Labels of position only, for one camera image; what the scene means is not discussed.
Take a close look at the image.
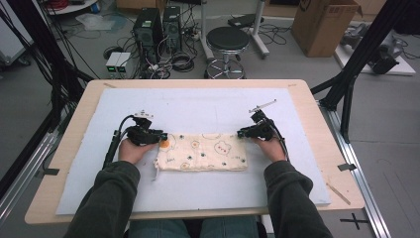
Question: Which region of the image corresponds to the person's right leg in jeans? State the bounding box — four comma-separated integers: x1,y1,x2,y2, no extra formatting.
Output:
201,216,261,238

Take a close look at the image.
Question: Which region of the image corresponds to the large black computer tower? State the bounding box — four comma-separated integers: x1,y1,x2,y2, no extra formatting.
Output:
133,7,164,65

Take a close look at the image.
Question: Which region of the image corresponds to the white foam board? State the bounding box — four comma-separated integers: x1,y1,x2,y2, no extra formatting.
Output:
55,87,332,216

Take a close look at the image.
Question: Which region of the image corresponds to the slim black computer tower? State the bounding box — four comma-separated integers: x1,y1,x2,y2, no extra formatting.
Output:
161,5,183,55

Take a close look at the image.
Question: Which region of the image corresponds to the thin wooden stick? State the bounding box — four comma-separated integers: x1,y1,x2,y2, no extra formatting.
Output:
326,182,352,206

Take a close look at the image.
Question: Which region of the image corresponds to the person's left hand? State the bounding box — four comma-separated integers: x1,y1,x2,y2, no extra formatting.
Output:
118,138,158,166

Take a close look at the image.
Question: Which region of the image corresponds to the right hand-held gripper black cable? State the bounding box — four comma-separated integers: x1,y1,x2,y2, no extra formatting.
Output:
267,119,290,163

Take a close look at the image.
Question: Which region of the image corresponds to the black round stool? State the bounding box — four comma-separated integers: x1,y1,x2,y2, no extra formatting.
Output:
204,26,251,79

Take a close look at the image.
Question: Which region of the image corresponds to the coiled black cable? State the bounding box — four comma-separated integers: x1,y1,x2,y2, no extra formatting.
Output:
170,52,196,73

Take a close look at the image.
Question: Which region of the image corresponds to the white power supply box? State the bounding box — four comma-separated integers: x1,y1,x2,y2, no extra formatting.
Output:
105,52,123,79
115,52,133,79

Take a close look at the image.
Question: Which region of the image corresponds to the cream printed cloth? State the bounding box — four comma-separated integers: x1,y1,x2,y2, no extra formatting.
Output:
152,132,250,181

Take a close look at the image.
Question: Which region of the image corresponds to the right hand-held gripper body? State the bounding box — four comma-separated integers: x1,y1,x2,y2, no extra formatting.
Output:
245,98,277,142

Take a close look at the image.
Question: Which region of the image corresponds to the white panel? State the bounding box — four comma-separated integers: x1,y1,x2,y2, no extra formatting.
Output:
0,14,35,66

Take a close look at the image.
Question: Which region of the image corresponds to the person's leg in jeans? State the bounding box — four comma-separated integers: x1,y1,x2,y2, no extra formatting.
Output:
127,219,190,238
201,216,261,238

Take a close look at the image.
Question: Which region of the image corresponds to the grey and black machine part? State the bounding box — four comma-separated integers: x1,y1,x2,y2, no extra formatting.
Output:
341,22,411,75

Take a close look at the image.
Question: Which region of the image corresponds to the aluminium rail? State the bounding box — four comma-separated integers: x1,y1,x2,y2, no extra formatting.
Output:
318,100,393,238
0,132,59,227

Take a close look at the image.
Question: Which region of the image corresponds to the hand-held gripper black cable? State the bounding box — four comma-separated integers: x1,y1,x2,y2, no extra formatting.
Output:
267,119,290,163
102,114,136,169

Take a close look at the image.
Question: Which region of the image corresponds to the person's left leg in jeans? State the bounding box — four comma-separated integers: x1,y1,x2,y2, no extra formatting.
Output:
127,219,190,238

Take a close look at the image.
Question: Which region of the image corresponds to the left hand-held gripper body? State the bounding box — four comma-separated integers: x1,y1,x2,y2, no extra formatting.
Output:
127,110,161,147

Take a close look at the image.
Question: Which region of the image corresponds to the black metal frame with cables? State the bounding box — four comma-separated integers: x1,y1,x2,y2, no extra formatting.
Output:
0,0,95,133

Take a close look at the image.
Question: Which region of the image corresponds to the person's right hand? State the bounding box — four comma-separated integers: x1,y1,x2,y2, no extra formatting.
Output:
252,136,287,164

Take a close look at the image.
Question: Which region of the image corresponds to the clear plastic sheet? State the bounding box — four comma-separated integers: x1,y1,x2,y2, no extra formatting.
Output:
74,12,128,34

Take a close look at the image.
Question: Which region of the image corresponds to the left hand-held gripper black cable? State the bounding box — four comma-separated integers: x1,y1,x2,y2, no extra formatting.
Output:
102,114,136,169

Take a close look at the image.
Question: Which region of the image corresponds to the flat black device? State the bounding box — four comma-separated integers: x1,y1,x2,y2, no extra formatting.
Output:
227,13,265,30

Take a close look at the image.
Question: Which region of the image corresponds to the white board on floor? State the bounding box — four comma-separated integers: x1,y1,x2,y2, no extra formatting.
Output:
334,42,417,77

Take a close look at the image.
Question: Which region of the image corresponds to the white round table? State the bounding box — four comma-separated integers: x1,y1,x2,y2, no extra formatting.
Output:
45,0,101,16

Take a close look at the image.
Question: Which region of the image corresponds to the white stand leg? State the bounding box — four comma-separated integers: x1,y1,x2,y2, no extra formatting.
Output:
251,0,270,60

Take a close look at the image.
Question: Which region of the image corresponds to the black tape cross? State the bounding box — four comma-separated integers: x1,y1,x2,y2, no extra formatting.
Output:
340,212,369,231

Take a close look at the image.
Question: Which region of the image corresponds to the brown cardboard box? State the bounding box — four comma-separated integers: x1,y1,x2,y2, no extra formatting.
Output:
290,0,364,59

